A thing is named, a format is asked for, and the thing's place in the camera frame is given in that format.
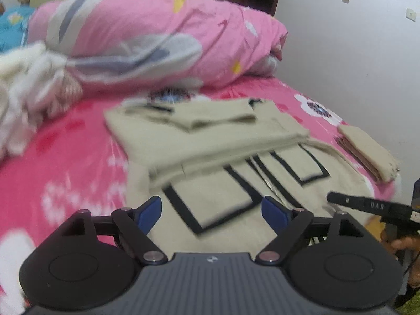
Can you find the beige zip jacket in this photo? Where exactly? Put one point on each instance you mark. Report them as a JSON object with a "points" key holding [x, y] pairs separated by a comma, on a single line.
{"points": [[213, 137]]}

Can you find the white garment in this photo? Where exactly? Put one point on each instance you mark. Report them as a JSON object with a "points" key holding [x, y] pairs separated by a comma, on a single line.
{"points": [[26, 105]]}

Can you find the pink flower print bed blanket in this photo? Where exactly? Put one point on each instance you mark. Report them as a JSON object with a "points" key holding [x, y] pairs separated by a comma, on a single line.
{"points": [[65, 157]]}

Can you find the folded beige cloth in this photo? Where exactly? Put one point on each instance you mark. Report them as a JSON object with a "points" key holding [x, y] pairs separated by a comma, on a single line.
{"points": [[367, 151]]}

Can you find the white light switch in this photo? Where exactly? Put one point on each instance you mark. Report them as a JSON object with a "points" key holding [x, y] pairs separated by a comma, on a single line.
{"points": [[410, 13]]}

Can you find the pink floral duvet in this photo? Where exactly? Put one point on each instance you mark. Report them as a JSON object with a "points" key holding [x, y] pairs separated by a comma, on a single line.
{"points": [[147, 39]]}

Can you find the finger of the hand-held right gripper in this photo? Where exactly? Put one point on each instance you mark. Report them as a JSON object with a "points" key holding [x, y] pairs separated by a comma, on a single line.
{"points": [[370, 206]]}

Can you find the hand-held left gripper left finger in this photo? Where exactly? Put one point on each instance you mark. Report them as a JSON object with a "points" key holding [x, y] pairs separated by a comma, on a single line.
{"points": [[149, 213]]}

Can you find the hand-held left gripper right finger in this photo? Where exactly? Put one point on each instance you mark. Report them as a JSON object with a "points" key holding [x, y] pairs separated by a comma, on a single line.
{"points": [[274, 213]]}

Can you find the person's right hand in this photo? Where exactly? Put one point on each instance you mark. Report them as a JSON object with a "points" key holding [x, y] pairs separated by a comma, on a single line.
{"points": [[410, 246]]}

